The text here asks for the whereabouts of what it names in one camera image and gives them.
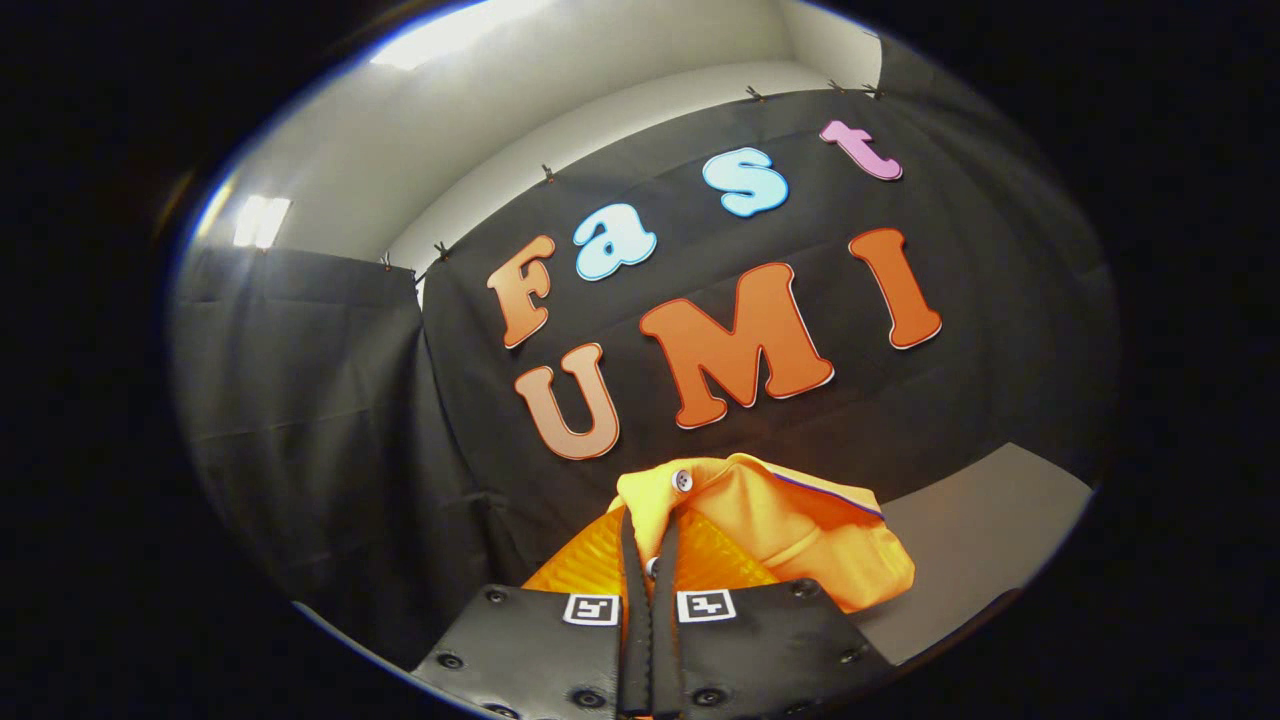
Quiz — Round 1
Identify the yellow polo shirt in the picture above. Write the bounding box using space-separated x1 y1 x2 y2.
608 453 917 614

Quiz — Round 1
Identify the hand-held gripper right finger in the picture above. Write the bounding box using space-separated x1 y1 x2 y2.
650 505 898 720

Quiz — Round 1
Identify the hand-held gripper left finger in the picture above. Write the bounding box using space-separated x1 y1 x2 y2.
410 505 653 720

